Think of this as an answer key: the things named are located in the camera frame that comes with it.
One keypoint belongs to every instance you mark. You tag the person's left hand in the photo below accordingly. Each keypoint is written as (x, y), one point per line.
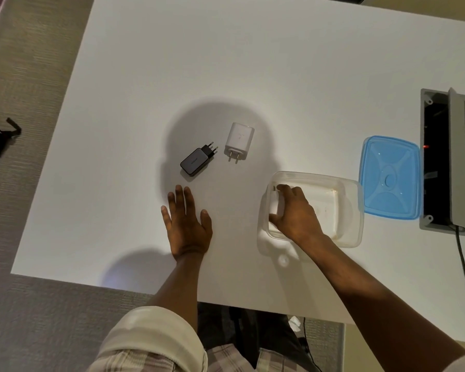
(188, 232)

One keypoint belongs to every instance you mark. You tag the person's right hand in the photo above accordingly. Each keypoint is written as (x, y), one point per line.
(298, 218)

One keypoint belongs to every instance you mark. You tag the small white charger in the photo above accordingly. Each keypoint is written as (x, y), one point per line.
(275, 203)

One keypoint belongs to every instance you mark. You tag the clear plastic container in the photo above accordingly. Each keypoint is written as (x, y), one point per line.
(333, 213)

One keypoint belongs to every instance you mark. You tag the dark grey charger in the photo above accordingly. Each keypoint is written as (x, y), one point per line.
(195, 162)

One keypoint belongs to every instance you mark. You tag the large white charger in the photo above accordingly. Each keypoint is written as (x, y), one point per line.
(239, 137)

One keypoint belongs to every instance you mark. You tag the blue plastic lid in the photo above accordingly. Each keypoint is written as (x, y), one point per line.
(391, 178)

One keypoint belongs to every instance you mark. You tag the person's left forearm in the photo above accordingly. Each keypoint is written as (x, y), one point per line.
(178, 286)

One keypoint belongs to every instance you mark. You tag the person's right forearm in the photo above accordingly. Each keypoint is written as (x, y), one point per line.
(372, 298)

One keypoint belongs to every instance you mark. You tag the grey desk socket box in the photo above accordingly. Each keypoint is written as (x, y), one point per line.
(459, 151)

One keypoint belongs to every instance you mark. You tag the dark trousers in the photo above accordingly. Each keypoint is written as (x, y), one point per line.
(217, 325)

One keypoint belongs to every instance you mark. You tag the crumpled white tissue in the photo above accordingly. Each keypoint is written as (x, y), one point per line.
(295, 323)

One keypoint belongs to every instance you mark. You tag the beige plaid shirt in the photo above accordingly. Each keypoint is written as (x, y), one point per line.
(147, 337)

